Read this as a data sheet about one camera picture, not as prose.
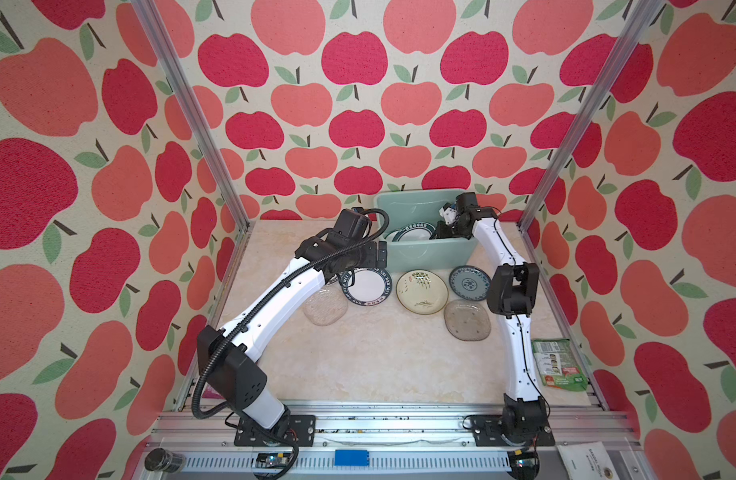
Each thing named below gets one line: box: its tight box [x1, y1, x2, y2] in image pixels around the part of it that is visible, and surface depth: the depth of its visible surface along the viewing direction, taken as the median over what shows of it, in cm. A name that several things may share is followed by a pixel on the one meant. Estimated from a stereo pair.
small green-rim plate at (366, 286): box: [341, 268, 393, 306], surface depth 104 cm
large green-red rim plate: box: [384, 222, 437, 242], surface depth 117 cm
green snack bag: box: [532, 338, 589, 392], surface depth 86 cm
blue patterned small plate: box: [449, 265, 491, 301], surface depth 106 cm
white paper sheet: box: [556, 441, 620, 480], surface depth 70 cm
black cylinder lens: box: [144, 447, 187, 473], surface depth 64 cm
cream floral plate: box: [396, 269, 449, 315], surface depth 103 cm
